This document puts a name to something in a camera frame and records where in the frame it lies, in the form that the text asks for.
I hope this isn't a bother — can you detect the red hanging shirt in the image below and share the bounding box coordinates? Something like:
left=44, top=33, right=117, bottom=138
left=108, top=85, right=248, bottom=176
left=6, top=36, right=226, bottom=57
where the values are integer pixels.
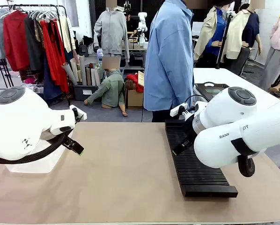
left=3, top=10, right=31, bottom=72

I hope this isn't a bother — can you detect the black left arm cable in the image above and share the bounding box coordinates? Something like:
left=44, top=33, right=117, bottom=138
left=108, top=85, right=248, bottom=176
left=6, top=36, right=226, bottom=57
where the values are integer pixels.
left=0, top=133, right=72, bottom=165

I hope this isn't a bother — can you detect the mannequin pink top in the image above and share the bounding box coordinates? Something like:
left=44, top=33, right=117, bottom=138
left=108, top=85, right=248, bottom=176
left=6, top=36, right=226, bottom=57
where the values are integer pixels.
left=258, top=13, right=280, bottom=91

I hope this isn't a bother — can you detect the red cloth pile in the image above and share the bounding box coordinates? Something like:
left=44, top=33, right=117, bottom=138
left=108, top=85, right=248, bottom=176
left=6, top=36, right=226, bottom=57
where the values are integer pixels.
left=126, top=73, right=145, bottom=93

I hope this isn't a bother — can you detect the dark grey hanging garment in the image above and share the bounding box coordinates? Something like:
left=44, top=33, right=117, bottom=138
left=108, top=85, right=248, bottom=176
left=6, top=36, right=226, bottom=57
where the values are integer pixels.
left=24, top=15, right=46, bottom=72

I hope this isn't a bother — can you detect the grey storage bin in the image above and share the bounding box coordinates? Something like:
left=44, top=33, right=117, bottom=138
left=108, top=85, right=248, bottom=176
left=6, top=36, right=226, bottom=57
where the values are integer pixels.
left=73, top=84, right=103, bottom=102

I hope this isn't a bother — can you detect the mannequin beige jacket blue shirt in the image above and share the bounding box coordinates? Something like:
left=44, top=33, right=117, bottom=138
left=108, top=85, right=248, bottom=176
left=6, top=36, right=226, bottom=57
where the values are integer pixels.
left=193, top=0, right=230, bottom=62

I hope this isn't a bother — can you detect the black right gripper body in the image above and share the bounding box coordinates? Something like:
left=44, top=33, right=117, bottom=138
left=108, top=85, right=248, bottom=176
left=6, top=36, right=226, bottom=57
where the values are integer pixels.
left=180, top=117, right=199, bottom=147

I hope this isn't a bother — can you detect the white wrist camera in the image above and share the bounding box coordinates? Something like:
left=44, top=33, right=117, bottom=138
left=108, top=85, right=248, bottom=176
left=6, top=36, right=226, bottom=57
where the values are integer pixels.
left=69, top=105, right=88, bottom=124
left=169, top=102, right=194, bottom=120

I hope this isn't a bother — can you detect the navy hanging garment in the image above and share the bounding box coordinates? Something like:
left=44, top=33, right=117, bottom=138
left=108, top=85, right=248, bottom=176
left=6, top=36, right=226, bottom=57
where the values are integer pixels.
left=43, top=56, right=64, bottom=100

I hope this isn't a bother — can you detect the black clothes rack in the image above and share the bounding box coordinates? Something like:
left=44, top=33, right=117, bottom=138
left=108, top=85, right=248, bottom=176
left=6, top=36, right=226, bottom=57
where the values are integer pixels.
left=0, top=3, right=72, bottom=107

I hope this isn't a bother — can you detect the black slotted PCB rack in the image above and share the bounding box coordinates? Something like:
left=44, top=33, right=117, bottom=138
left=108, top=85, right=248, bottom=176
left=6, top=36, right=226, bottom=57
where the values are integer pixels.
left=165, top=119, right=238, bottom=198

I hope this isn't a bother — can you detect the clear plastic box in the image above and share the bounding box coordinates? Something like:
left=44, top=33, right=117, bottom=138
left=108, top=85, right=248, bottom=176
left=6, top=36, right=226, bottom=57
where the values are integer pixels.
left=5, top=130, right=74, bottom=174

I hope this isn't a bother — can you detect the black metal stand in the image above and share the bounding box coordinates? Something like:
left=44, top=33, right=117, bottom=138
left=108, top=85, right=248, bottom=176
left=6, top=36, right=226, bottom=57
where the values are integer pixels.
left=0, top=55, right=15, bottom=89

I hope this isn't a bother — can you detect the white table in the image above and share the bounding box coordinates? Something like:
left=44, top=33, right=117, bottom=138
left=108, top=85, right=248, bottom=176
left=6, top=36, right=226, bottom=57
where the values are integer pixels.
left=192, top=67, right=280, bottom=111

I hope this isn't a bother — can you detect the torso mannequin green shirt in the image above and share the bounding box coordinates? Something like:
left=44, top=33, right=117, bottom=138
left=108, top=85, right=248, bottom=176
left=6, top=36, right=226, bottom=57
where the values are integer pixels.
left=83, top=68, right=129, bottom=117

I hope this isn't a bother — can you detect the thin black camera cable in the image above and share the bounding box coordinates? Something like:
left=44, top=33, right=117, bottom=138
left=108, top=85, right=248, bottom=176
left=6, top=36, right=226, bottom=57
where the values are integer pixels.
left=184, top=94, right=199, bottom=113

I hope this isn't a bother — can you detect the mannequin in grey hoodie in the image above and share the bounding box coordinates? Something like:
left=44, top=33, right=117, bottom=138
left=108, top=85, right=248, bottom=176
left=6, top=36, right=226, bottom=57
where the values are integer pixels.
left=93, top=6, right=131, bottom=63

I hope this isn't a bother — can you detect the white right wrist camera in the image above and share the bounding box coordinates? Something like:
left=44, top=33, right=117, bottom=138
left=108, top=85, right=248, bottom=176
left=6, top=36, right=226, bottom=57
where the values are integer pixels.
left=169, top=102, right=194, bottom=120

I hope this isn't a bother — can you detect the cardboard box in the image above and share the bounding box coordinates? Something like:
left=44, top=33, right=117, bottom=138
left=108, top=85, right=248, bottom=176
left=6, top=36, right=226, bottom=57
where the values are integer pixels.
left=125, top=88, right=145, bottom=109

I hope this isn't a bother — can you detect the grey cardboard tube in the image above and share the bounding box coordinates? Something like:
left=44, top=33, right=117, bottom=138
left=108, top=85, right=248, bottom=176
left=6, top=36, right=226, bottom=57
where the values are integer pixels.
left=79, top=55, right=88, bottom=86

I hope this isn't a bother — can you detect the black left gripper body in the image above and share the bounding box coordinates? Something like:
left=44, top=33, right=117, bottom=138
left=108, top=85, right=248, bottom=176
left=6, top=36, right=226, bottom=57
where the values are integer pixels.
left=61, top=134, right=76, bottom=149

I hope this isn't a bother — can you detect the cream hanging garment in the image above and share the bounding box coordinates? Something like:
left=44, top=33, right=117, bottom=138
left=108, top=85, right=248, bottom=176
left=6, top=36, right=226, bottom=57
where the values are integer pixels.
left=59, top=15, right=77, bottom=54

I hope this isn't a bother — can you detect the black tripod pole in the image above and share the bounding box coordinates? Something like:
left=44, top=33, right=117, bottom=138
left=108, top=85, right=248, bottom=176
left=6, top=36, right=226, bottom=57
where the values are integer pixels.
left=215, top=10, right=235, bottom=69

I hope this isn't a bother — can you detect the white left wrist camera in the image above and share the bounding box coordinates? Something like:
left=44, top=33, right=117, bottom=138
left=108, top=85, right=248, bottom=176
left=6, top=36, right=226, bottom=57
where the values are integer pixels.
left=69, top=105, right=88, bottom=124

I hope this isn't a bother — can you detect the person in blue shirt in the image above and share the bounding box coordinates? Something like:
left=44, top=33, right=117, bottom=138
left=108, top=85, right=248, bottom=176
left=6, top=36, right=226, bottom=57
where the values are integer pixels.
left=143, top=0, right=196, bottom=123

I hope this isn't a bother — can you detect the red hanging dress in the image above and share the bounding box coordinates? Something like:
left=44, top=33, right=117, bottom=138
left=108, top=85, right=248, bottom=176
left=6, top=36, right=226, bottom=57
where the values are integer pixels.
left=40, top=20, right=69, bottom=94

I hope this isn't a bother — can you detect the cream cardboard tube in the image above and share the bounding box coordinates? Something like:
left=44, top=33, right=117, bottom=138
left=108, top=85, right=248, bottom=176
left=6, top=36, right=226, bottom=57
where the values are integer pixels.
left=69, top=58, right=81, bottom=83

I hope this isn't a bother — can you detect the mannequin cream jacket navy top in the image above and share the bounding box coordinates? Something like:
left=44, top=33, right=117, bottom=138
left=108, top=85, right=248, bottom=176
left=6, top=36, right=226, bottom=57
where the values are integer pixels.
left=225, top=2, right=264, bottom=74

